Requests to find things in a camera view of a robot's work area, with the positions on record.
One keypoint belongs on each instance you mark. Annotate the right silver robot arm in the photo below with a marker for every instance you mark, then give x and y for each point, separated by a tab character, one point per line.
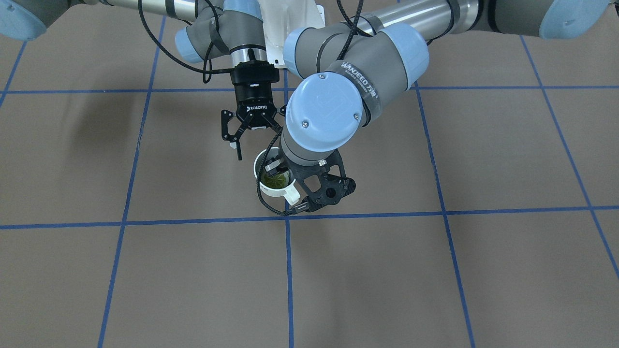
221	36

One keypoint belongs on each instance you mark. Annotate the white ceramic mug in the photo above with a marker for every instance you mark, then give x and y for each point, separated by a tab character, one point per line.
290	193

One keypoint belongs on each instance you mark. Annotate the green lemon slice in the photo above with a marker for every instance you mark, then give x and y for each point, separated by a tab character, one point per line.
276	182

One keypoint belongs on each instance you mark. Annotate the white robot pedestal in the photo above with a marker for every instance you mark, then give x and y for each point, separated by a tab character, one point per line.
281	17

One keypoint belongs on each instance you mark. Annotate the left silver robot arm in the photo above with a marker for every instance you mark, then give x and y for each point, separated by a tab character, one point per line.
351	71

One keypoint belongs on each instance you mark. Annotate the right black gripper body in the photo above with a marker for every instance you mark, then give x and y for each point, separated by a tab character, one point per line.
254	96

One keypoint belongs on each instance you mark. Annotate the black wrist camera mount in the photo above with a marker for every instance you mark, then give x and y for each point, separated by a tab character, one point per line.
334	184

